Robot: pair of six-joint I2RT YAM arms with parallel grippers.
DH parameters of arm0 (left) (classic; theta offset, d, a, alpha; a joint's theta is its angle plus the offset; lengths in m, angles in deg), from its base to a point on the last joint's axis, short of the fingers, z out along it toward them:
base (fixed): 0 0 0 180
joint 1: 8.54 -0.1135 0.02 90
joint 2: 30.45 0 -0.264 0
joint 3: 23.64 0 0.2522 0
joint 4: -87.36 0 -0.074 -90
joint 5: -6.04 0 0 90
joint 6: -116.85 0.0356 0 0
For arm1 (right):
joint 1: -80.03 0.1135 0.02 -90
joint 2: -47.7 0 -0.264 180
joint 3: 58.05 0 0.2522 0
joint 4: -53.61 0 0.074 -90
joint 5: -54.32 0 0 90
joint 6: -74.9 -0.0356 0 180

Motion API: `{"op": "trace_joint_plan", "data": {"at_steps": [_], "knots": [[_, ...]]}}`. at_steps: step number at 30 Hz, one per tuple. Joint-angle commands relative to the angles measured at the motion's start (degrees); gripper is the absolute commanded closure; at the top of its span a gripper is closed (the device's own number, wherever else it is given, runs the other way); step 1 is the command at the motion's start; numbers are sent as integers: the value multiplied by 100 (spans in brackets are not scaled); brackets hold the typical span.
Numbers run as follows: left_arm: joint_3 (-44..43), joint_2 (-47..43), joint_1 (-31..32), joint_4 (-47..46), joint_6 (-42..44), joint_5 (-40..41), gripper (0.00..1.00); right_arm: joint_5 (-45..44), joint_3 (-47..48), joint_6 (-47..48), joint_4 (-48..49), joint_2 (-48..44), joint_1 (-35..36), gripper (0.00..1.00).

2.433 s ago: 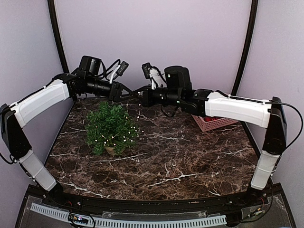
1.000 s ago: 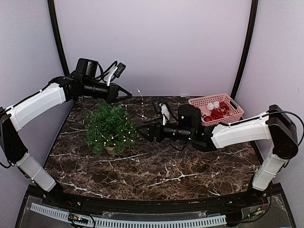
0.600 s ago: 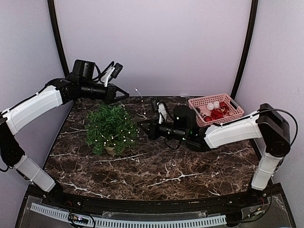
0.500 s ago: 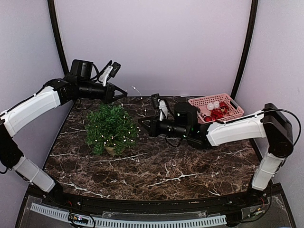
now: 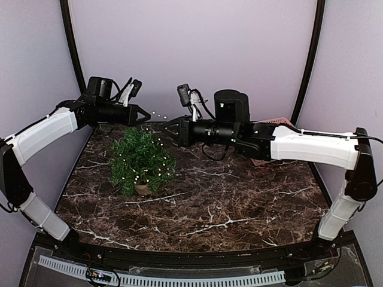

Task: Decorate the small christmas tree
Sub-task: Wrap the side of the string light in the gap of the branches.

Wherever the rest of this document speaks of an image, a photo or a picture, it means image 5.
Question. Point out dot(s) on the white perforated cable tray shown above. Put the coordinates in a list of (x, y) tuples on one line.
[(99, 277)]

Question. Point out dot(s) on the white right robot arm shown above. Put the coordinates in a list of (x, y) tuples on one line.
[(349, 151)]

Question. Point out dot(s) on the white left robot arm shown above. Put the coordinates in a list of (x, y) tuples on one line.
[(18, 150)]

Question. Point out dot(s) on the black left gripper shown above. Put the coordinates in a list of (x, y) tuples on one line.
[(131, 119)]

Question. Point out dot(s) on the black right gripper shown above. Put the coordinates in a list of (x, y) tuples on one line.
[(176, 136)]

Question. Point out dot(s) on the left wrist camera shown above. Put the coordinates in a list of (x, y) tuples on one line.
[(129, 91)]

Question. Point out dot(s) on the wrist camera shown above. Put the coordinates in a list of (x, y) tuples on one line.
[(190, 99), (129, 91)]

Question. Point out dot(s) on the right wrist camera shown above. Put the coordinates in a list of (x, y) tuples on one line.
[(190, 99)]

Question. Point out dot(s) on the small green christmas tree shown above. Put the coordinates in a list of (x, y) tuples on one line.
[(139, 163)]

